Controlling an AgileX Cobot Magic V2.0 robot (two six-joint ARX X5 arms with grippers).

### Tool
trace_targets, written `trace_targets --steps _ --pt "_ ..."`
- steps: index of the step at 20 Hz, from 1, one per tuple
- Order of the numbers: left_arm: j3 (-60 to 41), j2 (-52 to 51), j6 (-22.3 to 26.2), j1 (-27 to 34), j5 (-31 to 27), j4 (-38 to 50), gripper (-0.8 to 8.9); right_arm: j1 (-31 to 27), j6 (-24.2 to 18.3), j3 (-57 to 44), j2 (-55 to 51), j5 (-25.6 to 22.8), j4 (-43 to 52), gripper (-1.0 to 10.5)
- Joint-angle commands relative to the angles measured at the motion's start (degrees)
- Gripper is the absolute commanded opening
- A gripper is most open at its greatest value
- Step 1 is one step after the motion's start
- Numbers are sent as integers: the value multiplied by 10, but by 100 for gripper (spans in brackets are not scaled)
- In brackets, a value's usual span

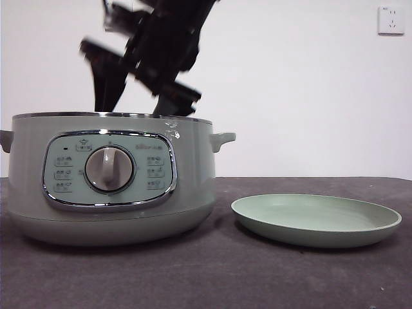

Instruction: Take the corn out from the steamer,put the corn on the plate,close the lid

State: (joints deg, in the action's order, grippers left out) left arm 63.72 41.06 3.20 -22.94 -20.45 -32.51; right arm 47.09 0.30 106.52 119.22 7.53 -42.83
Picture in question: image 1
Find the pale green electric steamer pot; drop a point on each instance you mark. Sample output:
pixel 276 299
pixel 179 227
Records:
pixel 193 180

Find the pale green round plate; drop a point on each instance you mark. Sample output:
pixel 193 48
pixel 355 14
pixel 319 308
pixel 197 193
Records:
pixel 305 233

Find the white wall socket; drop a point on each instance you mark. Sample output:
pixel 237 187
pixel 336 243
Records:
pixel 390 21

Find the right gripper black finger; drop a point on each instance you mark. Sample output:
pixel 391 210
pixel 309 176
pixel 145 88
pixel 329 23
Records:
pixel 175 107
pixel 106 90

